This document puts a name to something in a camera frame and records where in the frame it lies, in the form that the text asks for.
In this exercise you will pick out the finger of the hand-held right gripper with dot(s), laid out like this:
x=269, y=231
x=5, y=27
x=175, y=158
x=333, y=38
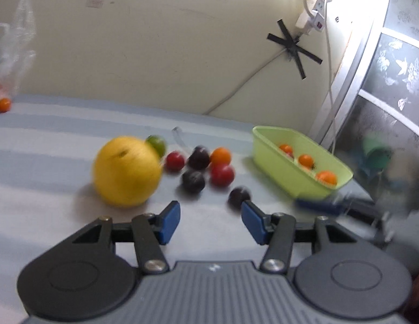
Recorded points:
x=317, y=206

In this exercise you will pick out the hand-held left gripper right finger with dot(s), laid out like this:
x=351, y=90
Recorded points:
x=253, y=222

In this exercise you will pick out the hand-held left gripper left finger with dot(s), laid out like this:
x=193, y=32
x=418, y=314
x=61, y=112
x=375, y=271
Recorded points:
x=169, y=221

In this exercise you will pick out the dark purple plum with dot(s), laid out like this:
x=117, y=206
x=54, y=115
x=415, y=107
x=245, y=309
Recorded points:
x=193, y=182
x=198, y=158
x=238, y=196

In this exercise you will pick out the light green plastic basket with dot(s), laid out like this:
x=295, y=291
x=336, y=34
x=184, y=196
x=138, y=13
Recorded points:
x=280, y=172

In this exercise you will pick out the red plum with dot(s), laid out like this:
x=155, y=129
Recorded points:
x=222, y=174
x=174, y=162

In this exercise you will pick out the large yellow pomelo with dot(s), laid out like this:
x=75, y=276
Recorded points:
x=126, y=172

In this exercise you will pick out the small orange tangerine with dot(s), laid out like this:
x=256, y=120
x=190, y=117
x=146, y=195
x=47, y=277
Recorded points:
x=220, y=156
x=327, y=177
x=3, y=104
x=285, y=149
x=305, y=160

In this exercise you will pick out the green lime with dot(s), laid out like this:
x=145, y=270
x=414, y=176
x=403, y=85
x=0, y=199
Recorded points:
x=158, y=144

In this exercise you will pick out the green plastic cup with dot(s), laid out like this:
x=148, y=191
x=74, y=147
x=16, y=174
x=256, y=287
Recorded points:
x=375, y=153

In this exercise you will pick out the patterned frosted window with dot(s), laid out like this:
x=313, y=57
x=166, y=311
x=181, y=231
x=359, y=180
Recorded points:
x=398, y=64

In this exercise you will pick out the black tape cross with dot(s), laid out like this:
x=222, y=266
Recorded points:
x=293, y=48

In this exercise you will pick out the white power strip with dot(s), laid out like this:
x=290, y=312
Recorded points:
x=321, y=1

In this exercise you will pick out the clear plastic bag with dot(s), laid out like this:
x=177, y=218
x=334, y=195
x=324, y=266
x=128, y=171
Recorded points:
x=13, y=54

